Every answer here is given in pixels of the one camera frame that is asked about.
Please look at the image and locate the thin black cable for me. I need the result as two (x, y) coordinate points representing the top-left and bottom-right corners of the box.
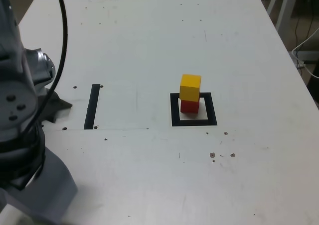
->
(305, 17), (315, 40)
(295, 17), (300, 50)

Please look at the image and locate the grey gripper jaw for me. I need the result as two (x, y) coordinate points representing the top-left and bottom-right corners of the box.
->
(0, 150), (78, 225)

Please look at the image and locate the black tape square outline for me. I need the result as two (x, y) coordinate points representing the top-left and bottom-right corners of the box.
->
(170, 92), (218, 126)

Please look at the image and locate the red cube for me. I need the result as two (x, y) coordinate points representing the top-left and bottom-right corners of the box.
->
(180, 99), (200, 114)

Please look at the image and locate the black tape strip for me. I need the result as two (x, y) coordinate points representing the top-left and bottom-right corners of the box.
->
(84, 84), (101, 130)

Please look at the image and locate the white cable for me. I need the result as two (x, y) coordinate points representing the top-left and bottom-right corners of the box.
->
(291, 27), (319, 80)

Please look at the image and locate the yellow cube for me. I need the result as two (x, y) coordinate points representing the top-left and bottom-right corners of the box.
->
(179, 74), (202, 102)

